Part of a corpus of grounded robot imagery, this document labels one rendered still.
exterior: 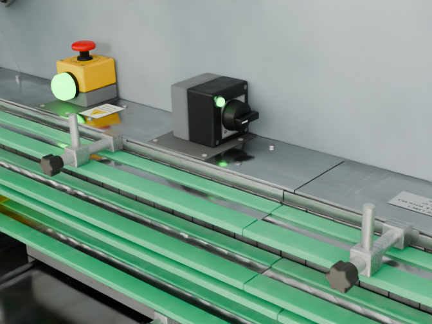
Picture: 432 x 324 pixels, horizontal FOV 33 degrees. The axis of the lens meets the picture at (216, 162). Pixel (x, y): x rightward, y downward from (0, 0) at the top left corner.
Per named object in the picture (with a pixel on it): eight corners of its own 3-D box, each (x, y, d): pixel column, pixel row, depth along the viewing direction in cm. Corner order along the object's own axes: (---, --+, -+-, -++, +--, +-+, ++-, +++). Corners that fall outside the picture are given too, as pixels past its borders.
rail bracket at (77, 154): (110, 143, 109) (37, 172, 100) (106, 97, 106) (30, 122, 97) (128, 150, 107) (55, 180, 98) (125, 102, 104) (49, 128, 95)
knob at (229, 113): (242, 125, 105) (260, 130, 102) (222, 134, 101) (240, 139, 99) (241, 95, 103) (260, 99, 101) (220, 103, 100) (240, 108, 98)
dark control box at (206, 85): (210, 121, 112) (171, 137, 106) (208, 71, 108) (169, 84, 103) (252, 132, 107) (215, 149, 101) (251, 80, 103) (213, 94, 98)
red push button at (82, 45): (68, 62, 121) (65, 42, 120) (87, 57, 124) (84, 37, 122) (83, 66, 118) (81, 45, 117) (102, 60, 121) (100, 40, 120)
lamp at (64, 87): (63, 95, 122) (49, 99, 120) (60, 69, 120) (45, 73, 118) (80, 99, 119) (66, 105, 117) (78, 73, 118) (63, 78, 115)
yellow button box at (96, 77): (93, 90, 128) (60, 100, 123) (89, 48, 125) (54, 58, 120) (120, 97, 124) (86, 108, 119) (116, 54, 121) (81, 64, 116)
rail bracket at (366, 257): (386, 234, 81) (319, 285, 72) (389, 173, 78) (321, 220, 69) (418, 245, 79) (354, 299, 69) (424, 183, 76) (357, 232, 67)
